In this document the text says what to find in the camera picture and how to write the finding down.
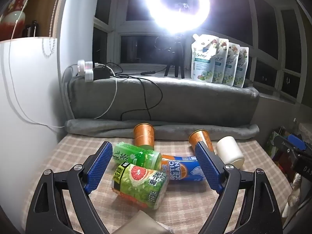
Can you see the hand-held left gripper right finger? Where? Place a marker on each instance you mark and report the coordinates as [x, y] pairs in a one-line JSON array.
[[208, 169]]

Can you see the black tripod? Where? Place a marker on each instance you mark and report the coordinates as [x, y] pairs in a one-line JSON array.
[[176, 58]]

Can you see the white refill pouch with spout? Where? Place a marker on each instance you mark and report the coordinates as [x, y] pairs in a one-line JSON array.
[[203, 58]]

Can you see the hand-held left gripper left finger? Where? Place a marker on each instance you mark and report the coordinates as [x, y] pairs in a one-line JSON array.
[[97, 169]]

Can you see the white power strip with plugs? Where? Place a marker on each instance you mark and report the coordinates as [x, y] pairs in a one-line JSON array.
[[85, 70]]

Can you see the grey blanket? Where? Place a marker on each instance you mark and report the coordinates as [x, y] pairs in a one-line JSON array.
[[170, 102]]

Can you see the white plush toy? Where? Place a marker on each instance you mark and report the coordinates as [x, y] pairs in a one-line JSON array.
[[293, 195]]

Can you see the checked tablecloth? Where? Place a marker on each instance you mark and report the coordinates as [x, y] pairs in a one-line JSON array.
[[73, 151]]

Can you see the dark bottles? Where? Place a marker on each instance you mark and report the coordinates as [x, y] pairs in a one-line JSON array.
[[31, 29]]

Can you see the glittery orange cup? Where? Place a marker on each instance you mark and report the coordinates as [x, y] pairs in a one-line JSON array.
[[143, 136], [203, 139]]

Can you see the blue and orange soda can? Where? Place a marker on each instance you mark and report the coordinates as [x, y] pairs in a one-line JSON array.
[[181, 171]]

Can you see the white cup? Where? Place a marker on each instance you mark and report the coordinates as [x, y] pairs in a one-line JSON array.
[[230, 152]]

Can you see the black power adapter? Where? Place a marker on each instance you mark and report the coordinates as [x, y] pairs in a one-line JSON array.
[[101, 73]]

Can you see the red and white vase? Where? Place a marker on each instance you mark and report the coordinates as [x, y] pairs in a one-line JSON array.
[[12, 17]]

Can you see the beige cloth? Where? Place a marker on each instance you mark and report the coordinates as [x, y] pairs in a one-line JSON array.
[[143, 224]]

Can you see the green grapefruit drink bottle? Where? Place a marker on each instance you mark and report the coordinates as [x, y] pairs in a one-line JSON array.
[[140, 186]]

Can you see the green tea bottle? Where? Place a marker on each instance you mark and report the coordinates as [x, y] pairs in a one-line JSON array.
[[136, 156]]

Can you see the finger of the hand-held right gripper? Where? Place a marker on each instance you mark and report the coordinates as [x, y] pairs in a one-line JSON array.
[[296, 142]]

